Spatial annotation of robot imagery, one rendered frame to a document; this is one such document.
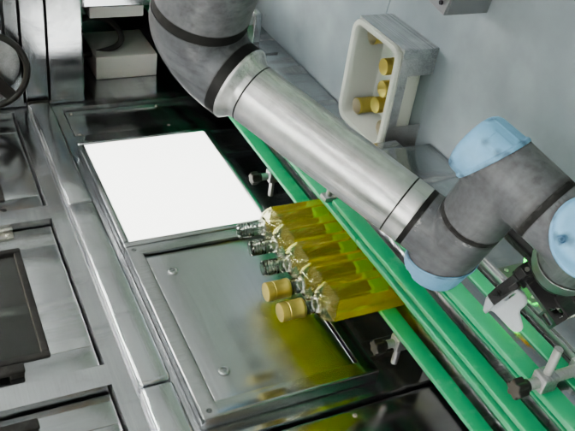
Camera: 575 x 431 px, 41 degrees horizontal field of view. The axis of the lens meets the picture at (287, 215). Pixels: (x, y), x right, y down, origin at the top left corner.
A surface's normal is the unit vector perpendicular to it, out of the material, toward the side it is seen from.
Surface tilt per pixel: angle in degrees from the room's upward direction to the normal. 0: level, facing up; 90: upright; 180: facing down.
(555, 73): 0
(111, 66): 90
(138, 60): 90
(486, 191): 21
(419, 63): 90
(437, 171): 90
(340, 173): 43
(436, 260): 33
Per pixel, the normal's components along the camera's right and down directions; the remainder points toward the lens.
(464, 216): -0.75, 0.35
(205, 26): 0.04, 0.80
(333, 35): -0.90, 0.15
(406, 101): 0.42, 0.57
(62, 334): 0.12, -0.81
